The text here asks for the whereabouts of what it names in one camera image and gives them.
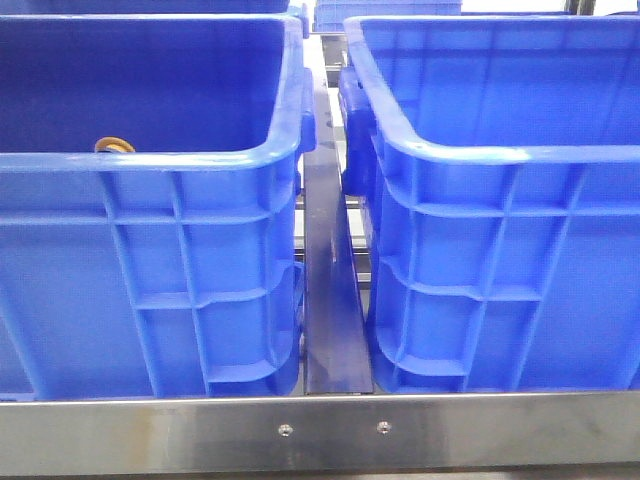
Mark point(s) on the blue plastic bin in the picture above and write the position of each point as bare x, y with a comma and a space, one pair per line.
168, 272
497, 160

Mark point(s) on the rear left blue bin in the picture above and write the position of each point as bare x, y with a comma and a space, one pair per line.
296, 9

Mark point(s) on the rear blue crate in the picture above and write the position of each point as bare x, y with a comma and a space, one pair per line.
329, 15

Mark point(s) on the left blue plastic bin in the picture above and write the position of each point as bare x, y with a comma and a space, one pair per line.
168, 272

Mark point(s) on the right blue plastic bin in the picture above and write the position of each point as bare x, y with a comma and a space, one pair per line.
497, 160

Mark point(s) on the steel front rail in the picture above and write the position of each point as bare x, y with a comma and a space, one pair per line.
318, 433

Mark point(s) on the yellow push button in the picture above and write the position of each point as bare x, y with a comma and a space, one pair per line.
111, 144

